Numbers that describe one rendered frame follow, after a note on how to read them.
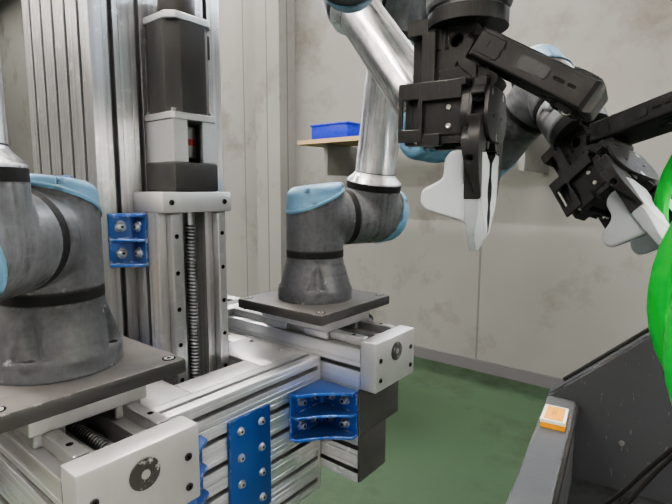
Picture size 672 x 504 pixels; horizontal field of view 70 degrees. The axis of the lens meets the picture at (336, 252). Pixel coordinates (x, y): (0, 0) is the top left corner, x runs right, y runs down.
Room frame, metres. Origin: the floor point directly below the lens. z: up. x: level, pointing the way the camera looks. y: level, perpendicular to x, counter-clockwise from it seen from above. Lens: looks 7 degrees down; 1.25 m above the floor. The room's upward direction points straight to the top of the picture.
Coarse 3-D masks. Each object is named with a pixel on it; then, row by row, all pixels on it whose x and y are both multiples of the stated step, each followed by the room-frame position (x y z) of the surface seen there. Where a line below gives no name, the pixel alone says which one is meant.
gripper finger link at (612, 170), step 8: (600, 160) 0.53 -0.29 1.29; (608, 160) 0.52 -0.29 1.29; (608, 168) 0.52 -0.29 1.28; (616, 168) 0.52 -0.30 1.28; (608, 176) 0.51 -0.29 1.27; (616, 176) 0.51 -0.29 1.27; (624, 176) 0.51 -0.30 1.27; (616, 184) 0.50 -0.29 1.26; (624, 184) 0.50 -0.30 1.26; (616, 192) 0.51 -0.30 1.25; (624, 192) 0.50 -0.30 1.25; (632, 192) 0.49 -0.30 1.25; (624, 200) 0.50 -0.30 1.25; (632, 200) 0.49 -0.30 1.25; (640, 200) 0.49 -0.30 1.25; (632, 208) 0.49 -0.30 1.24
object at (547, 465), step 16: (560, 400) 0.68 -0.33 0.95; (576, 416) 0.63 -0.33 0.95; (544, 432) 0.58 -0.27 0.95; (560, 432) 0.58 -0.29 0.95; (528, 448) 0.54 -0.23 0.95; (544, 448) 0.54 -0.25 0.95; (560, 448) 0.54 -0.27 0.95; (528, 464) 0.51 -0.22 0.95; (544, 464) 0.51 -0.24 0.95; (560, 464) 0.51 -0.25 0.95; (528, 480) 0.48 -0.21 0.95; (544, 480) 0.48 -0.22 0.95; (560, 480) 0.48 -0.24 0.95; (512, 496) 0.45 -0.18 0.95; (528, 496) 0.45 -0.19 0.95; (544, 496) 0.45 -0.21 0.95; (560, 496) 0.52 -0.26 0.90
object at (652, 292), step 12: (660, 252) 0.31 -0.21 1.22; (660, 264) 0.30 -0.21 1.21; (660, 276) 0.30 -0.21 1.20; (648, 288) 0.31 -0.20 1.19; (660, 288) 0.30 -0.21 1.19; (648, 300) 0.31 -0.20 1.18; (660, 300) 0.30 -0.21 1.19; (648, 312) 0.31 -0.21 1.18; (660, 312) 0.30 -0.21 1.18; (648, 324) 0.31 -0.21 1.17; (660, 324) 0.30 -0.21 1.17; (660, 336) 0.30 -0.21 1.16; (660, 348) 0.30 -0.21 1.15; (660, 360) 0.30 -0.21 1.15
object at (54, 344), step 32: (96, 288) 0.58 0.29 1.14; (0, 320) 0.54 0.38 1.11; (32, 320) 0.53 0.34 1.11; (64, 320) 0.54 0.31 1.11; (96, 320) 0.57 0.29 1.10; (0, 352) 0.52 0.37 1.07; (32, 352) 0.53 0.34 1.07; (64, 352) 0.53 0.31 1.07; (96, 352) 0.55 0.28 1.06; (0, 384) 0.51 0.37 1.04; (32, 384) 0.51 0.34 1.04
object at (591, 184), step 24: (552, 144) 0.63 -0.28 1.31; (576, 144) 0.63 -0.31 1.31; (600, 144) 0.56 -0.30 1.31; (624, 144) 0.56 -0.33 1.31; (576, 168) 0.57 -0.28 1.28; (600, 168) 0.54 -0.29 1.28; (624, 168) 0.52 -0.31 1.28; (648, 168) 0.55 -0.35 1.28; (576, 192) 0.57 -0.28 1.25; (600, 192) 0.54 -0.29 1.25; (576, 216) 0.56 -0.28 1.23; (600, 216) 0.59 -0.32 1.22
